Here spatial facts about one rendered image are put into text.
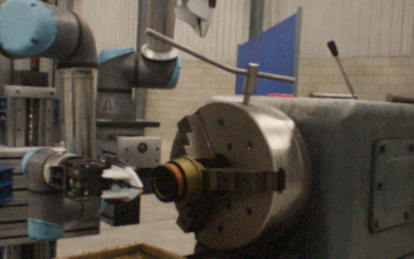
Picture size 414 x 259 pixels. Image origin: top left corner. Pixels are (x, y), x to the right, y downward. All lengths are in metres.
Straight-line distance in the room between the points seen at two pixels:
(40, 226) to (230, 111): 0.46
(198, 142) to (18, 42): 0.42
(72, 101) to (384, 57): 11.15
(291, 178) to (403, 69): 10.95
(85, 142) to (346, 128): 0.58
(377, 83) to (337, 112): 11.07
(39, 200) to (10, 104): 0.58
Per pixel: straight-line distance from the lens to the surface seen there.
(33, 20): 1.13
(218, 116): 1.12
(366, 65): 12.36
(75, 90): 1.25
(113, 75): 1.70
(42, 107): 1.72
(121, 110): 1.69
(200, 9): 0.99
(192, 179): 1.02
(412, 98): 1.44
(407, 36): 12.10
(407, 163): 1.38
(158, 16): 1.63
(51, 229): 1.18
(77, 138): 1.25
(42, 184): 1.16
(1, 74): 1.76
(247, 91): 1.11
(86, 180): 0.99
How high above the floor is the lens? 1.23
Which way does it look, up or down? 3 degrees down
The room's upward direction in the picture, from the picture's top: 3 degrees clockwise
